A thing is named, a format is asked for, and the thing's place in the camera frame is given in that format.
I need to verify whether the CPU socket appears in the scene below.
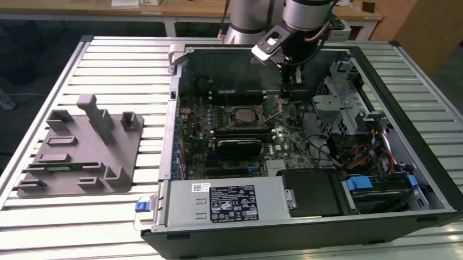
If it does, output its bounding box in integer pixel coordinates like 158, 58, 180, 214
224, 104, 269, 129

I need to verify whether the silver disk bay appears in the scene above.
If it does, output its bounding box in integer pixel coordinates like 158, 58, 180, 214
309, 61, 378, 136

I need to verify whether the green motherboard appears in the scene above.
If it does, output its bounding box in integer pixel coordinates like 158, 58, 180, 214
176, 90, 316, 181

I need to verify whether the wooden cabinet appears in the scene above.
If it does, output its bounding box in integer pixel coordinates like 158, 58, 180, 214
370, 0, 463, 74

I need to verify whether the black graphics card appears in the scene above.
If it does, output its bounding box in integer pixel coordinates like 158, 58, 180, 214
216, 138, 262, 159

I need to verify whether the silver heatsink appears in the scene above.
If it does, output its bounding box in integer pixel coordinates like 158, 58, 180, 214
265, 159, 286, 177

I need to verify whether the black expansion slot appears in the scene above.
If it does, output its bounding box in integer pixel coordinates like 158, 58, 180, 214
205, 166, 250, 177

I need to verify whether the wooden desk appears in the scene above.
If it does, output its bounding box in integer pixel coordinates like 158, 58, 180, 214
0, 0, 384, 41

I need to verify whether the hard disk in blue carrier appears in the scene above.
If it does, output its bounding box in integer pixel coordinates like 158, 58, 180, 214
341, 174, 425, 215

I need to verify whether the black plastic cover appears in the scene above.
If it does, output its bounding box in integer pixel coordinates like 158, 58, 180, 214
276, 169, 344, 218

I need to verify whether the silver power supply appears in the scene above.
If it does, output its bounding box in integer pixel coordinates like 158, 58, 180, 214
150, 177, 297, 234

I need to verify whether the grey parts rack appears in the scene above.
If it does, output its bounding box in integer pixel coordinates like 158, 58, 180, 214
16, 94, 145, 198

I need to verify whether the black open PC case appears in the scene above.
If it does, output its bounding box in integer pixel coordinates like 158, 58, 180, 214
140, 40, 463, 259

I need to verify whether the green RAM stick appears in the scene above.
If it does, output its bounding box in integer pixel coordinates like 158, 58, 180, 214
44, 164, 86, 172

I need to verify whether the cable with copper sleeve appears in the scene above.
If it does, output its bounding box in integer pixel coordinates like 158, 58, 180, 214
304, 0, 337, 43

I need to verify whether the white and black camera box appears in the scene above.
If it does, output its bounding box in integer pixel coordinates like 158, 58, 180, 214
250, 24, 292, 67

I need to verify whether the grey camera box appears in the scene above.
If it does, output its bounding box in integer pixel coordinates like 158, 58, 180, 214
324, 21, 350, 42

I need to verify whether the hanging cable with plug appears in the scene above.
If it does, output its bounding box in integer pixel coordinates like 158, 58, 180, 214
217, 0, 232, 39

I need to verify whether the black wire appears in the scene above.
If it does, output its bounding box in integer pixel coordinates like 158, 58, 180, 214
302, 102, 348, 174

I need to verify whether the orange wire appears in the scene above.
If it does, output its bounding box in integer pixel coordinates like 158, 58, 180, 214
345, 151, 373, 170

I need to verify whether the red wire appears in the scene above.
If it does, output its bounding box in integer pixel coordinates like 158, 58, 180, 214
354, 145, 396, 174

